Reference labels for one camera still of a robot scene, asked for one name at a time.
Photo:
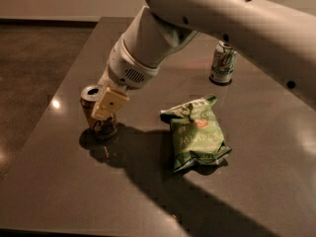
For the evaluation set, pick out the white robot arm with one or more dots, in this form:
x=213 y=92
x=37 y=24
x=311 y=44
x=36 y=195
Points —
x=277 y=39

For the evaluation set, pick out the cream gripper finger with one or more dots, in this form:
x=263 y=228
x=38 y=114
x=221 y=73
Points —
x=109 y=101
x=105 y=79

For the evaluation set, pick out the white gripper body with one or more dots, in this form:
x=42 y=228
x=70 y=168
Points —
x=126 y=70

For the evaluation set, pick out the green jalapeno chips bag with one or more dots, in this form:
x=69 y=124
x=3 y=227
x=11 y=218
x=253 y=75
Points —
x=196 y=134

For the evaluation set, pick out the green white 7up can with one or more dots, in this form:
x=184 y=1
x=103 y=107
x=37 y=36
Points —
x=223 y=63

